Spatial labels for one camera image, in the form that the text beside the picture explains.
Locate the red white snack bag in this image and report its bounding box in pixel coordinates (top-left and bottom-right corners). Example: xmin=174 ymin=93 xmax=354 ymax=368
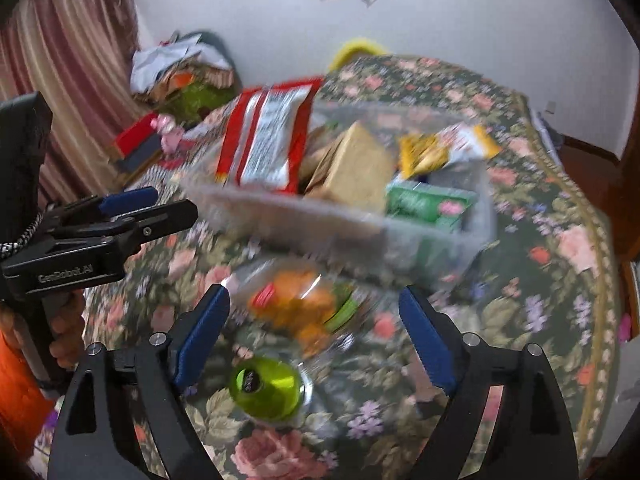
xmin=214 ymin=77 xmax=322 ymax=194

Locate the packaged sliced bread loaf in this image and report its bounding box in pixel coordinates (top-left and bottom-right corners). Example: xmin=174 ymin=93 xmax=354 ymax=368
xmin=303 ymin=122 xmax=396 ymax=214

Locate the green small snack packet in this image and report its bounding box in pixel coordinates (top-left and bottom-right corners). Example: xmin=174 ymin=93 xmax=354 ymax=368
xmin=385 ymin=181 xmax=477 ymax=233

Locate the yellow white snack packet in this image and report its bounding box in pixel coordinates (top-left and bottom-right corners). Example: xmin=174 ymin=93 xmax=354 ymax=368
xmin=398 ymin=122 xmax=501 ymax=180

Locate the left hand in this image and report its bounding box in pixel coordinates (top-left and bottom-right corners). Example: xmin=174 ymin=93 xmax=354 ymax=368
xmin=1 ymin=289 xmax=86 ymax=368

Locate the red box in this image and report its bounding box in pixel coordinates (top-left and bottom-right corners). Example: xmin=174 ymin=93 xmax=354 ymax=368
xmin=111 ymin=112 xmax=162 ymax=174

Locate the pink plush toy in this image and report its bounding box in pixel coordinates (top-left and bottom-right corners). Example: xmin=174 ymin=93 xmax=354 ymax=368
xmin=151 ymin=114 xmax=184 ymax=155

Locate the pile of clothes and bags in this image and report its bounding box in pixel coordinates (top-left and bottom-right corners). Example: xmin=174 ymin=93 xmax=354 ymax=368
xmin=129 ymin=30 xmax=242 ymax=126

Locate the striped red gold curtain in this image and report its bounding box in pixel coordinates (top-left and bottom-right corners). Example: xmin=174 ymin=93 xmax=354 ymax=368
xmin=1 ymin=0 xmax=146 ymax=205

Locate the floral green bedspread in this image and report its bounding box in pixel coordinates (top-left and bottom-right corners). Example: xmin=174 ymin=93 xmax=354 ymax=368
xmin=81 ymin=54 xmax=624 ymax=480

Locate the green jelly cup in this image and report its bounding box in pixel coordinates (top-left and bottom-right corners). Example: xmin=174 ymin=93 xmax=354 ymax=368
xmin=228 ymin=356 xmax=304 ymax=422

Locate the orange fried snack bag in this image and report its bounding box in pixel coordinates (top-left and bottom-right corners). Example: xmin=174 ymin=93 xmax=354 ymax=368
xmin=232 ymin=257 xmax=374 ymax=360

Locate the yellow foam tube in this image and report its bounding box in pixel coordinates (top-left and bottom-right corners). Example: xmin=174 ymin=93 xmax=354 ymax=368
xmin=328 ymin=37 xmax=390 ymax=72

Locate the clear plastic storage bin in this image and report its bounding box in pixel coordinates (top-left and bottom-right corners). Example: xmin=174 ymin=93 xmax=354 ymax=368
xmin=181 ymin=101 xmax=497 ymax=287

